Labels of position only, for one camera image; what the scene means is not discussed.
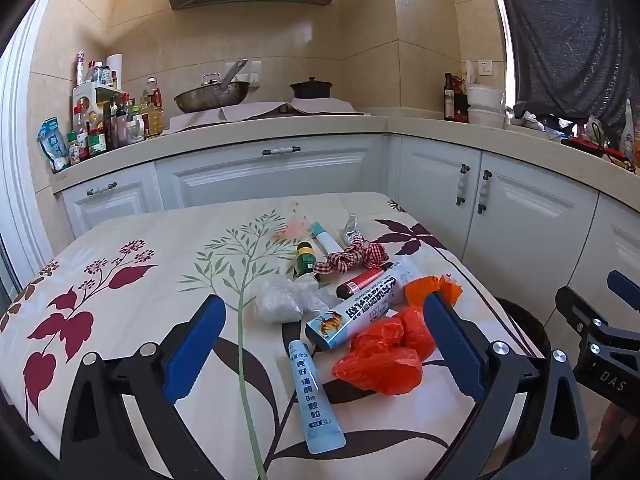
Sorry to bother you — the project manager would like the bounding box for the cluster of condiment bottles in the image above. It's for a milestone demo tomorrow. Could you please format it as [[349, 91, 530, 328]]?
[[67, 52, 166, 165]]

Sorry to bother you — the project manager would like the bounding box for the white tube with teal ends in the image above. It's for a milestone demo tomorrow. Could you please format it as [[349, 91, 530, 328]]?
[[309, 222, 343, 256]]

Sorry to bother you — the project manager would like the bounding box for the yellow cooking oil jug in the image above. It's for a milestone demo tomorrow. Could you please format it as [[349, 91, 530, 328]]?
[[145, 77, 166, 136]]

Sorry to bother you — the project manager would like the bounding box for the dark grey curtain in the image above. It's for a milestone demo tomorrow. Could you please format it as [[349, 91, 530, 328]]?
[[492, 0, 640, 133]]

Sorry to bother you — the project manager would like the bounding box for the green bottle with yellow band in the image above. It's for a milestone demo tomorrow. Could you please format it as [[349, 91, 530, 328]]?
[[295, 241, 321, 281]]

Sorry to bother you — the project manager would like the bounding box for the steel wok with handle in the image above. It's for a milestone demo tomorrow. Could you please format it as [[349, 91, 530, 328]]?
[[174, 59, 251, 114]]

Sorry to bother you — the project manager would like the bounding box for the red packet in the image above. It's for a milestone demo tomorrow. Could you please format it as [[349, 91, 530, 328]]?
[[452, 75, 471, 123]]

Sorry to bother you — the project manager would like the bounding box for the white spray bottle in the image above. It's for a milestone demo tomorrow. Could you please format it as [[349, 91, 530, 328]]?
[[620, 99, 636, 161]]

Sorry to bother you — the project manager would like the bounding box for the red white checked ribbon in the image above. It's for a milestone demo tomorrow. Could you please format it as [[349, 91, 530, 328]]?
[[312, 242, 391, 276]]

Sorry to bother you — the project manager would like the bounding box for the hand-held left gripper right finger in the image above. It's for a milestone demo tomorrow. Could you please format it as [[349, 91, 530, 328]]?
[[422, 291, 593, 480]]

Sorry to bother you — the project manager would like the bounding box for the wide white cabinet door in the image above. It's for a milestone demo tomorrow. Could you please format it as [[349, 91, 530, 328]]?
[[155, 135, 388, 211]]

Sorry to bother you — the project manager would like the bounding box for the long white blue carton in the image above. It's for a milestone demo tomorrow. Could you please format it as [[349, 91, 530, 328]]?
[[305, 260, 423, 353]]

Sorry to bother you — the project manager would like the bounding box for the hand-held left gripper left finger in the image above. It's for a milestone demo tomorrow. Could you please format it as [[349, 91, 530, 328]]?
[[59, 294, 227, 480]]

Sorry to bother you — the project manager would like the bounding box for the beige stone countertop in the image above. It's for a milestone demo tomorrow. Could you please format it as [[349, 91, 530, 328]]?
[[50, 112, 640, 196]]

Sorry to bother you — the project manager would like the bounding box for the blue white seasoning packet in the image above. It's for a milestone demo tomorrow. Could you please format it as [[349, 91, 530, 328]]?
[[37, 117, 71, 173]]

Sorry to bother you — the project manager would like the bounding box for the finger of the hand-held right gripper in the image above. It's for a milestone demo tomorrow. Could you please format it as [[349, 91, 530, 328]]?
[[607, 270, 640, 306], [555, 286, 640, 361]]

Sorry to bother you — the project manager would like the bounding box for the white double wall socket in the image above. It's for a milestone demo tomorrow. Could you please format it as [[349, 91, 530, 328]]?
[[225, 60, 262, 86]]

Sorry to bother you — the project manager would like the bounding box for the white rag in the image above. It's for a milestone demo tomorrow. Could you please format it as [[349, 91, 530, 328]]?
[[507, 107, 546, 131]]

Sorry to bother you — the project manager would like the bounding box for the small orange plastic bag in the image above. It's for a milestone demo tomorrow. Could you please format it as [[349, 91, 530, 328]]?
[[404, 274, 462, 311]]

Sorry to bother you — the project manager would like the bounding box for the light blue squeeze tube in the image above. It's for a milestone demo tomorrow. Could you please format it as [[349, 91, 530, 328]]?
[[289, 339, 347, 456]]

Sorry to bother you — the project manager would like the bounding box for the silver foil wrapper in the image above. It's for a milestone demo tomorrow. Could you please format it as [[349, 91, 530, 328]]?
[[342, 212, 368, 248]]

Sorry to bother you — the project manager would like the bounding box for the red flat tray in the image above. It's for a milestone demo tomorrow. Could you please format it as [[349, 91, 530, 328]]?
[[570, 135, 631, 161]]

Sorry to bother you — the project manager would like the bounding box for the white paper towel roll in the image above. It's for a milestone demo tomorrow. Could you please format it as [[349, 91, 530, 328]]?
[[106, 52, 124, 88]]

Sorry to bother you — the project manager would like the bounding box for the red bottle with black cap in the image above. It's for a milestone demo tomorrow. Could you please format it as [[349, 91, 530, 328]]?
[[336, 266, 386, 300]]

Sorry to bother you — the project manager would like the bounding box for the dark glass bottle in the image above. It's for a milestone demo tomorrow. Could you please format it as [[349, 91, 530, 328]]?
[[443, 73, 456, 121]]

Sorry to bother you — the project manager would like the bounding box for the black trash bin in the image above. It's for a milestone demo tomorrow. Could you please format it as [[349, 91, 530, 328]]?
[[492, 296, 551, 361]]

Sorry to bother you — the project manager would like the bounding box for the clear orange snack wrapper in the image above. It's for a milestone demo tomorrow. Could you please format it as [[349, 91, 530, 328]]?
[[270, 202, 311, 241]]

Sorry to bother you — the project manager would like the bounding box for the floral printed tablecloth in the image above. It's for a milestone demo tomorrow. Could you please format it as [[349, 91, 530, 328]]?
[[0, 191, 551, 480]]

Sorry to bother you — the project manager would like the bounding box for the white condiment rack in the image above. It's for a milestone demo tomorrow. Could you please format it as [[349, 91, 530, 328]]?
[[72, 85, 131, 111]]

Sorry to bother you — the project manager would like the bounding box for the clear plastic bag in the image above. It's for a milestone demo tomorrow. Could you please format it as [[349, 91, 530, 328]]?
[[252, 275, 333, 325]]

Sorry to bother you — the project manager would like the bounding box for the large orange plastic bag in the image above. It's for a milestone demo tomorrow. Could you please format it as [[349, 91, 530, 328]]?
[[332, 305, 438, 397]]

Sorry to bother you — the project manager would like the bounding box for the black lidded clay pot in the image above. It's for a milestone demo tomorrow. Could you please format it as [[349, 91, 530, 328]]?
[[290, 76, 335, 101]]

